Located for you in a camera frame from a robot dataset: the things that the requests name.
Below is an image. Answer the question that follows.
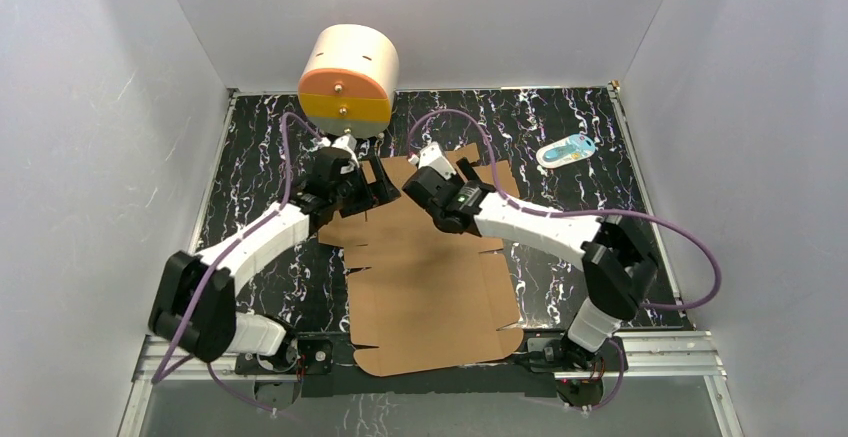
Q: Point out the aluminium front rail frame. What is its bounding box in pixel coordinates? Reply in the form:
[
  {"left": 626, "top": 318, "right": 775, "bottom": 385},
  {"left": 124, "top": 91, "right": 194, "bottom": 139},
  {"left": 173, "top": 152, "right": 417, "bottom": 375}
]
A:
[{"left": 119, "top": 328, "right": 743, "bottom": 436}]

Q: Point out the brown cardboard box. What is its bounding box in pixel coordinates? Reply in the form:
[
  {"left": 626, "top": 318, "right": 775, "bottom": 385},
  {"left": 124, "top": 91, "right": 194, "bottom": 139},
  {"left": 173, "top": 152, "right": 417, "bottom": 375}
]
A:
[{"left": 316, "top": 142, "right": 525, "bottom": 378}]

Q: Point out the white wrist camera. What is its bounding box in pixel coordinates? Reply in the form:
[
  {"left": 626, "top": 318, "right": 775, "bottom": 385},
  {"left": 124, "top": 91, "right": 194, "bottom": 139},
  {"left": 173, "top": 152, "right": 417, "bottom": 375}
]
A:
[
  {"left": 331, "top": 133, "right": 358, "bottom": 162},
  {"left": 407, "top": 142, "right": 457, "bottom": 180}
]

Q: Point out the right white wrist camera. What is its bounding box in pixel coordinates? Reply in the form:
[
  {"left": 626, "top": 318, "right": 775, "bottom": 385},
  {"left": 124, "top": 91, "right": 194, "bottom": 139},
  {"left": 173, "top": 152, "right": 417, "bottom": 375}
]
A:
[{"left": 407, "top": 142, "right": 457, "bottom": 180}]

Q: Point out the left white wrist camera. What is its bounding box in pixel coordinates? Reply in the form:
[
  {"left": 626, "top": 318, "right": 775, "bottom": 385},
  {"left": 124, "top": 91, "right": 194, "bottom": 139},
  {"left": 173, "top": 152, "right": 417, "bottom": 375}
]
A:
[{"left": 331, "top": 133, "right": 358, "bottom": 162}]

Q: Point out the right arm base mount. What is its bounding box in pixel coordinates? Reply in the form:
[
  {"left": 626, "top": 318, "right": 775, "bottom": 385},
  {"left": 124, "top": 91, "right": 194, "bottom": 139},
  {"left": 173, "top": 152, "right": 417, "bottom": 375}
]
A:
[{"left": 516, "top": 335, "right": 628, "bottom": 415}]

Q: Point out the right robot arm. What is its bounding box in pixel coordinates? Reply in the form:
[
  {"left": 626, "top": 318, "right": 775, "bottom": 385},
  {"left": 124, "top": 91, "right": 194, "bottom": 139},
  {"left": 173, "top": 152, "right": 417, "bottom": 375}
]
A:
[{"left": 403, "top": 148, "right": 659, "bottom": 371}]

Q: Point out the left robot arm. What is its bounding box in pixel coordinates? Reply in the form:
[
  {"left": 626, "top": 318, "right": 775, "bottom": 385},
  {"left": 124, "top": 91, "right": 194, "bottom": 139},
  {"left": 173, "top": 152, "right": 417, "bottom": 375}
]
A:
[{"left": 148, "top": 146, "right": 400, "bottom": 373}]

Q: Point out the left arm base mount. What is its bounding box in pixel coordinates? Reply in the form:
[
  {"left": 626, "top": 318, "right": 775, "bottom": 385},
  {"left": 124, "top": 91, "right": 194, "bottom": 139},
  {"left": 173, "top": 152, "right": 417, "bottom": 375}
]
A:
[{"left": 235, "top": 337, "right": 334, "bottom": 408}]

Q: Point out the blue white packaged item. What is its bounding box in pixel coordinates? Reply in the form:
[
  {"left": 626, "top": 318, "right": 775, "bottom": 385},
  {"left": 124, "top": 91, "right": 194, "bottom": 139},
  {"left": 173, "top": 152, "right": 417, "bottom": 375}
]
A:
[{"left": 536, "top": 134, "right": 597, "bottom": 169}]

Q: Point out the round pastel drawer cabinet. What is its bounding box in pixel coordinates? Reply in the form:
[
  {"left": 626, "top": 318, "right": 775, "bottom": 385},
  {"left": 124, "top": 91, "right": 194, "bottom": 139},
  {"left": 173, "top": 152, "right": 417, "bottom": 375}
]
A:
[{"left": 297, "top": 24, "right": 399, "bottom": 139}]

